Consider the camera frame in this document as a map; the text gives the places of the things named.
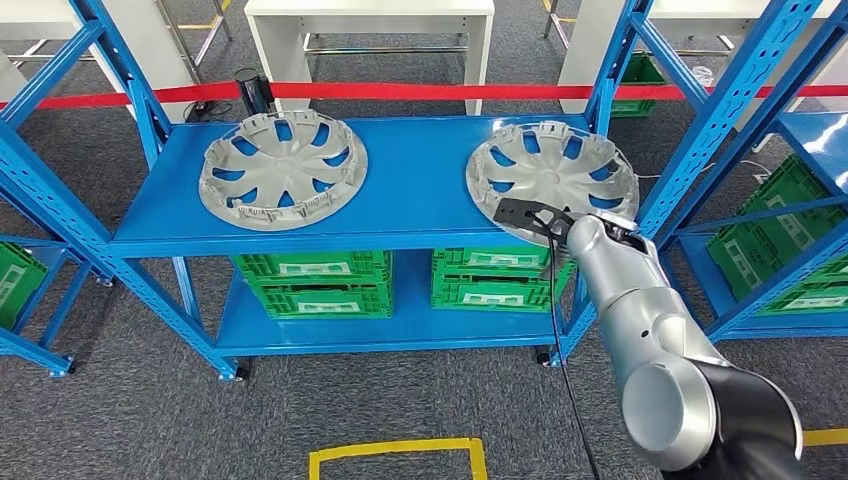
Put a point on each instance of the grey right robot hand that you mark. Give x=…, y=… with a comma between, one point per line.
x=558, y=266

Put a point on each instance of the red barrier tape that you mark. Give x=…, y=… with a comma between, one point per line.
x=397, y=91

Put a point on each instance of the blue metal shelf rack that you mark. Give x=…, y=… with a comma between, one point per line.
x=33, y=351
x=811, y=139
x=411, y=192

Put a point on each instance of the grey plastic hubcap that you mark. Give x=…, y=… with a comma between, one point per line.
x=550, y=175
x=285, y=166

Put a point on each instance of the black barrier post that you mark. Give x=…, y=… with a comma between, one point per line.
x=252, y=89

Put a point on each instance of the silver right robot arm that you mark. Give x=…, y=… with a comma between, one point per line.
x=636, y=318

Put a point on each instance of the white table with chrome bar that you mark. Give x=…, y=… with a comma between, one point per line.
x=285, y=60

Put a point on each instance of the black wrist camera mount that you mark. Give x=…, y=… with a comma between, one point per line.
x=513, y=212

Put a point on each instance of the chrome metal stool frame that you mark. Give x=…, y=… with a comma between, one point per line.
x=212, y=36

